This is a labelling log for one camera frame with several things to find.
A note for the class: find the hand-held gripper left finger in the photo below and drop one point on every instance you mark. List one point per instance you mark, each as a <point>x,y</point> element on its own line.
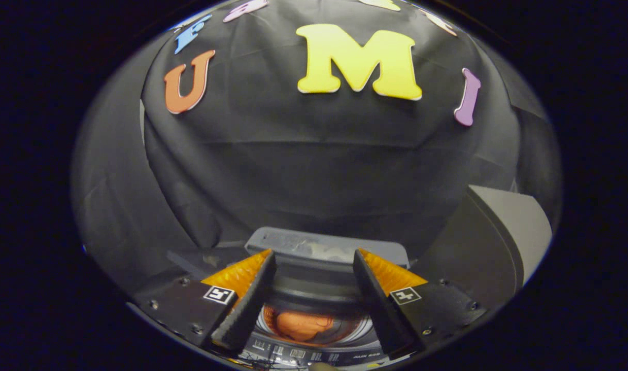
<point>249,301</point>

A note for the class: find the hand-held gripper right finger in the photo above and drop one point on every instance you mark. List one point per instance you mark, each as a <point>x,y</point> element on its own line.
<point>378,301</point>

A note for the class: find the orange polo shirt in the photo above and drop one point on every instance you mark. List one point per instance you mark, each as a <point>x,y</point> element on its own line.
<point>303,325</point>

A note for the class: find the grey washing machine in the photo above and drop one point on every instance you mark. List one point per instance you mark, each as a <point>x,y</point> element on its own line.
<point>293,239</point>

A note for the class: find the beige cabinet with dark top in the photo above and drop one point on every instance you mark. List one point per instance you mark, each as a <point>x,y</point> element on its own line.
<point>514,226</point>

